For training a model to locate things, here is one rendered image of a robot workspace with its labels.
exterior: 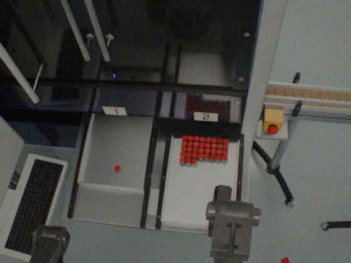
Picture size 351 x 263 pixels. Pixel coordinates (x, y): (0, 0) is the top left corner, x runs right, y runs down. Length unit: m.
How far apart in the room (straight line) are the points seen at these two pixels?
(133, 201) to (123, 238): 0.90
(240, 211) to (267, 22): 0.48
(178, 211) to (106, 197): 0.28
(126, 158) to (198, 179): 0.29
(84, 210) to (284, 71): 1.82
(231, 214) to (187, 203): 0.70
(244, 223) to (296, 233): 1.65
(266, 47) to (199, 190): 0.64
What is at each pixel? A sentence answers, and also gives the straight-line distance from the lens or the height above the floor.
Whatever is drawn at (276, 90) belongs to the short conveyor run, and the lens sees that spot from 1.66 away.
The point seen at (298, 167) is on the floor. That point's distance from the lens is 2.55.
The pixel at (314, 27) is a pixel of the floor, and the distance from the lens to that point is 3.18.
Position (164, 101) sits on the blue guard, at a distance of 1.41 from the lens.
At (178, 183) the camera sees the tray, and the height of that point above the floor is 0.88.
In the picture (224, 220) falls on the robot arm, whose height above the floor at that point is 1.56.
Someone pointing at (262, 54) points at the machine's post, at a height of 1.42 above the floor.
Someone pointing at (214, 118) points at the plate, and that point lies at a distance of 1.48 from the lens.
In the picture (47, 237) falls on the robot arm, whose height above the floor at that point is 1.39.
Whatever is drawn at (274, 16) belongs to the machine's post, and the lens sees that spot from 1.02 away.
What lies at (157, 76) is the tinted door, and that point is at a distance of 1.29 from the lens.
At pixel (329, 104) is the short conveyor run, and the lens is 1.69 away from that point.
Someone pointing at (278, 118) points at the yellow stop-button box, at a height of 1.03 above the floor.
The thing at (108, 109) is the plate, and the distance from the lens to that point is 1.52.
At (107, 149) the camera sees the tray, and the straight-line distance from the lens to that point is 1.61.
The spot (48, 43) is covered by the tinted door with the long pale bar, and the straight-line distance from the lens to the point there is 1.25.
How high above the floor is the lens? 2.33
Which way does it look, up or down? 64 degrees down
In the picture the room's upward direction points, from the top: 7 degrees counter-clockwise
